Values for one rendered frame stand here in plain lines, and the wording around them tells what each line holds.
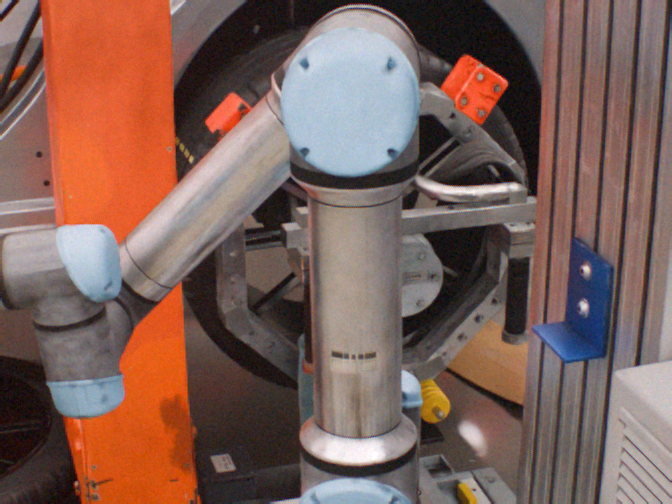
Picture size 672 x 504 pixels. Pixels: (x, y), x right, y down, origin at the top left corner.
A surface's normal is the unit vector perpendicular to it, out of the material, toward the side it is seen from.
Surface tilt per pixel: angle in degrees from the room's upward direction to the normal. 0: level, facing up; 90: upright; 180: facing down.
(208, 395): 0
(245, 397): 0
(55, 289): 91
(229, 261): 90
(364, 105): 82
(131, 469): 90
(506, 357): 2
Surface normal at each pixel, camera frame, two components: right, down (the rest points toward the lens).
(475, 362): 0.01, -0.93
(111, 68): 0.29, 0.37
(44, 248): -0.14, -0.51
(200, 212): -0.15, 0.33
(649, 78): -0.95, 0.11
